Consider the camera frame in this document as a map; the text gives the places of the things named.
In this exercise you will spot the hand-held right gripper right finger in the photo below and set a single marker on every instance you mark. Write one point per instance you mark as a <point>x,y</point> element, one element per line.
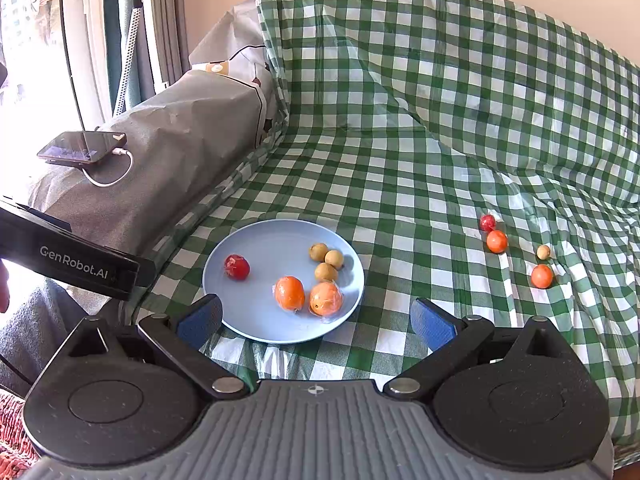
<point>432,325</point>

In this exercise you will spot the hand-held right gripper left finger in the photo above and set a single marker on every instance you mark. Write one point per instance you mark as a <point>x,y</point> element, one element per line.
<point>200,322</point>

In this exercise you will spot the light blue plate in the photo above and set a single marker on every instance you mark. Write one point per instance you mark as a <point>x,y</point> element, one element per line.
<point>260,312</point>

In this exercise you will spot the red plum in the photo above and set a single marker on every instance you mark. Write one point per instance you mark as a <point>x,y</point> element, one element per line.
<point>487,223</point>
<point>236,267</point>

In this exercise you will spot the small orange tangerine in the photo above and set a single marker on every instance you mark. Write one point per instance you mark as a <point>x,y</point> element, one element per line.
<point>325,299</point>
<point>497,242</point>
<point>289,293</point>
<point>542,276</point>

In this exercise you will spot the tan longan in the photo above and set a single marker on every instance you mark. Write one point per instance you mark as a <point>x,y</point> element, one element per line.
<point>334,258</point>
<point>543,252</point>
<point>318,251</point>
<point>326,273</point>

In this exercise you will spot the person's left hand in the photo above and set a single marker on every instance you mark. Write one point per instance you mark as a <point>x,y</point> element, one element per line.
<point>4,287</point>

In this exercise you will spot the black smartphone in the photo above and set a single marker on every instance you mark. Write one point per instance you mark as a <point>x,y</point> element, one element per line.
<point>75,147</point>

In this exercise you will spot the red patterned rug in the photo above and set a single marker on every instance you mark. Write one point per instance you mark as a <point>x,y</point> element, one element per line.
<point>15,430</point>

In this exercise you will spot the green checkered cloth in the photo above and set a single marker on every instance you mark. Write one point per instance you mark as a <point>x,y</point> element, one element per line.
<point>400,135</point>

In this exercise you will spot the teal curtain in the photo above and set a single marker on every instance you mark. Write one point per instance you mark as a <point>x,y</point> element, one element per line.
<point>112,35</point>

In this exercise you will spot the white printed cover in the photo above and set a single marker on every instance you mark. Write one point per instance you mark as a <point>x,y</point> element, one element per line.
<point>235,30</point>

